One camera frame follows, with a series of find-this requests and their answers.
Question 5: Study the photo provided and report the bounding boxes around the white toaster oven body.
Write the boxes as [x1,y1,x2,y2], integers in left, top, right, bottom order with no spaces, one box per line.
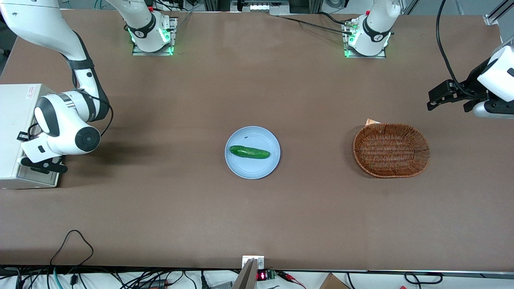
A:
[0,83,73,190]

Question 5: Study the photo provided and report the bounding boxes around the brown wicker oval basket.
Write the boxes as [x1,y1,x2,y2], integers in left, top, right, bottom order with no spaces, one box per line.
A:
[353,123,430,178]

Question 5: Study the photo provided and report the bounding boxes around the white lit power strip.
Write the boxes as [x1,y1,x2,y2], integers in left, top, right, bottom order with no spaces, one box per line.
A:
[241,0,290,13]

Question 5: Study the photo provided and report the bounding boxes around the green cucumber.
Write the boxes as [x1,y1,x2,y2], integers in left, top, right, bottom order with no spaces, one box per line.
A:
[229,145,271,160]

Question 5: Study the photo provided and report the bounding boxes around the light blue round plate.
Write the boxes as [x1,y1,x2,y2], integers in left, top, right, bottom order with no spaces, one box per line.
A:
[224,126,281,180]

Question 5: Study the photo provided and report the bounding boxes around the brown cardboard box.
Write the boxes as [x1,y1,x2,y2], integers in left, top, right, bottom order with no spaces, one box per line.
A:
[319,273,351,289]

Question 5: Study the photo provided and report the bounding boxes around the red black clip leads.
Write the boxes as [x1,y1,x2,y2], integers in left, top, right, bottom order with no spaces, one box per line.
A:
[277,271,308,289]

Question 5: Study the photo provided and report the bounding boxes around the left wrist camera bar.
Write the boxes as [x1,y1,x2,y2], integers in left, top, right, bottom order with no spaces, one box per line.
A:
[473,100,514,119]

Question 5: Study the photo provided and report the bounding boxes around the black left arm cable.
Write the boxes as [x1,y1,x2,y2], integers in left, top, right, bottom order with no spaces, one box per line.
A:
[436,0,478,99]

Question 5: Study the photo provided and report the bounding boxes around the aluminium frame profile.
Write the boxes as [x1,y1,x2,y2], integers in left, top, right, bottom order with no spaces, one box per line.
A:
[484,0,514,26]

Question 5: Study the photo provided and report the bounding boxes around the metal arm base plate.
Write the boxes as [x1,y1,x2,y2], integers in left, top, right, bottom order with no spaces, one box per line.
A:
[132,16,178,56]
[343,18,387,59]

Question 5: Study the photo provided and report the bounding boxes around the black looped cable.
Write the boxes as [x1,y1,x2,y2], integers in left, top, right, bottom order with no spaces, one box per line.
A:
[50,230,94,267]

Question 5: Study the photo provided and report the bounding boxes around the black base power cable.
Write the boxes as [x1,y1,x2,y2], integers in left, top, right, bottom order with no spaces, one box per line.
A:
[277,14,354,36]

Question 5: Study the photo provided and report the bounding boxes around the black coiled cable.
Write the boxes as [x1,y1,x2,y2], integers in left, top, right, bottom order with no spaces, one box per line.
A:
[404,272,444,285]

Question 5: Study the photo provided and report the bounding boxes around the aluminium camera mount post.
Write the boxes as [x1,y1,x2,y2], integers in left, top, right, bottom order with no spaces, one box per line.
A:
[232,256,265,289]

